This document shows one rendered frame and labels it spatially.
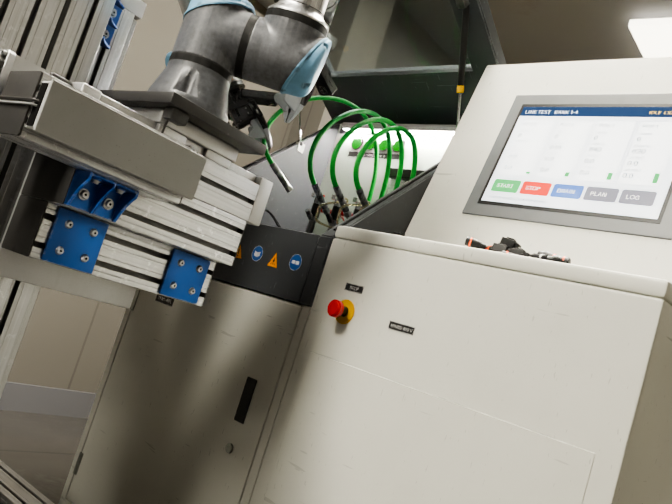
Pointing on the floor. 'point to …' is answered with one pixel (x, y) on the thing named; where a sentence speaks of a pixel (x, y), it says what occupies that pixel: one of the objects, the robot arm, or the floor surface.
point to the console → (484, 349)
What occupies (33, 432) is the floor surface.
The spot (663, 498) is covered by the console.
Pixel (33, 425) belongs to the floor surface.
